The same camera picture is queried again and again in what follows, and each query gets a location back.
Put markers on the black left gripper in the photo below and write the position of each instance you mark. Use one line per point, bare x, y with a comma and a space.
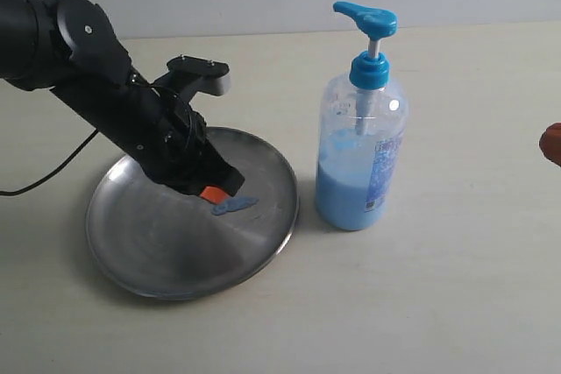
170, 141

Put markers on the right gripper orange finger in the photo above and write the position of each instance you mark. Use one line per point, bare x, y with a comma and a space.
550, 143

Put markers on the blue soap pump bottle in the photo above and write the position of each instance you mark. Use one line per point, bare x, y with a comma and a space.
363, 116

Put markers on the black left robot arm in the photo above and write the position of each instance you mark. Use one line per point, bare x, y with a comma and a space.
69, 47

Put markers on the blue soap blob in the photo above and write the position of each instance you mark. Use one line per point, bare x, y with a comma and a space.
234, 204

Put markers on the round stainless steel plate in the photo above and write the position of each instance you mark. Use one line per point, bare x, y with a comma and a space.
157, 243

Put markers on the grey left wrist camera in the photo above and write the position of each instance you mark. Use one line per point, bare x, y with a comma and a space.
187, 76

